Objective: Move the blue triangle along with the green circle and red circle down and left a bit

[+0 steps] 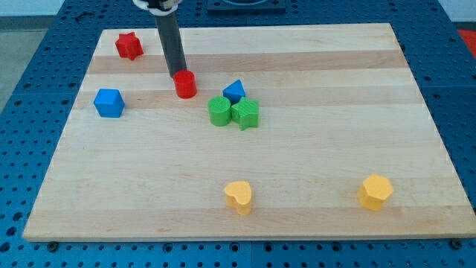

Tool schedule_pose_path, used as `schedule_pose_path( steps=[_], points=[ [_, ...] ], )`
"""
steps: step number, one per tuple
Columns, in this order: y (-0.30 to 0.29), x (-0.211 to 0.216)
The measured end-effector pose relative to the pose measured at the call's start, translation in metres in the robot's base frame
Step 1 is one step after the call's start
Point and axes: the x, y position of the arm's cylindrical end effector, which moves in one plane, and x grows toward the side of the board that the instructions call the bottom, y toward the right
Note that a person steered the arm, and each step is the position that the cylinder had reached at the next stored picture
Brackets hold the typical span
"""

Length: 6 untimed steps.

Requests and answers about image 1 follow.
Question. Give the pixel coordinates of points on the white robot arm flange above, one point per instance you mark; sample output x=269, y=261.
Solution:
x=158, y=7

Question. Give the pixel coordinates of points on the wooden board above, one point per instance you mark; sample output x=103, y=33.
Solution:
x=338, y=103

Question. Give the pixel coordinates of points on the yellow heart block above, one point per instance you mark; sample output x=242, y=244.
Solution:
x=238, y=195

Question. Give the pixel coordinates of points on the yellow hexagon block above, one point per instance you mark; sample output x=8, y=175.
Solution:
x=374, y=192

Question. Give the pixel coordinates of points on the green cylinder block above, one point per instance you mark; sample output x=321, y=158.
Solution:
x=219, y=109

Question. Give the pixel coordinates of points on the blue triangle block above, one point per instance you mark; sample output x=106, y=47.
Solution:
x=234, y=92

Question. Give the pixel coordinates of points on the green star block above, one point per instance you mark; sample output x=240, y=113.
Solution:
x=246, y=113

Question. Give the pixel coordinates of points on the red cylinder block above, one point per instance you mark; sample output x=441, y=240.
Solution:
x=185, y=84

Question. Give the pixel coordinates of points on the blue cube block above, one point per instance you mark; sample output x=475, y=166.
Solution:
x=109, y=103

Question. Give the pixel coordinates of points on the red star block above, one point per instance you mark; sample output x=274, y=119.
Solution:
x=129, y=46

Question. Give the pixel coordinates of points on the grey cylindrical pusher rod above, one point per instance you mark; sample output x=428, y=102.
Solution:
x=170, y=37

